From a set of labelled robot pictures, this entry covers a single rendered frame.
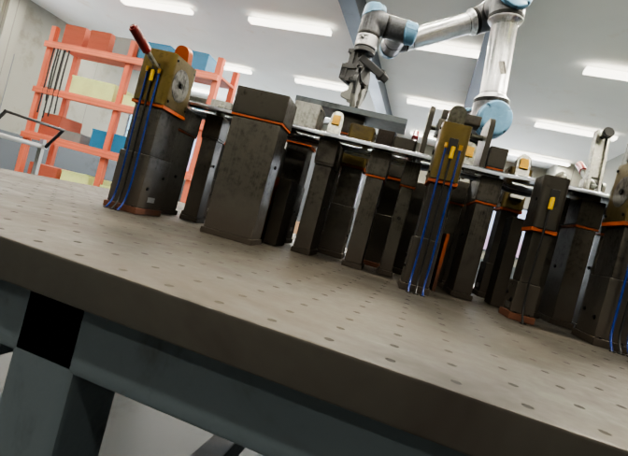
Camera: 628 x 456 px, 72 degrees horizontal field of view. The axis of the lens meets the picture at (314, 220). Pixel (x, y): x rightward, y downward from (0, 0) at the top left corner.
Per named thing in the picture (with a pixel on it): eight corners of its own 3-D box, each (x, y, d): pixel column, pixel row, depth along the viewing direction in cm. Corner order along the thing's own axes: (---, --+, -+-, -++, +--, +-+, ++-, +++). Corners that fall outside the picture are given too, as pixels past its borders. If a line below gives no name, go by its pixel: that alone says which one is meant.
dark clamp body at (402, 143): (359, 264, 125) (393, 135, 125) (361, 262, 137) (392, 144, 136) (383, 271, 124) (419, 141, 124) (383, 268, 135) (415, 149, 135)
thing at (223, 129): (178, 218, 115) (206, 112, 115) (187, 219, 120) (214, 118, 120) (195, 222, 114) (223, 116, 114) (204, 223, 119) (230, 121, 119)
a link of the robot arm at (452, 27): (494, 4, 167) (374, 38, 165) (508, -10, 156) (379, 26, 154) (502, 34, 167) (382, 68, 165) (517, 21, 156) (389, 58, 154)
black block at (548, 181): (510, 322, 81) (550, 171, 81) (496, 313, 91) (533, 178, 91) (539, 331, 81) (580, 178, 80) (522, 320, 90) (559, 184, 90)
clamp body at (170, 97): (92, 205, 92) (135, 39, 92) (129, 209, 106) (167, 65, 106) (127, 215, 91) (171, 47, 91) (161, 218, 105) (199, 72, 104)
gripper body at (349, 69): (347, 88, 152) (355, 54, 152) (369, 90, 148) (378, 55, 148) (337, 79, 145) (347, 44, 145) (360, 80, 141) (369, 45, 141)
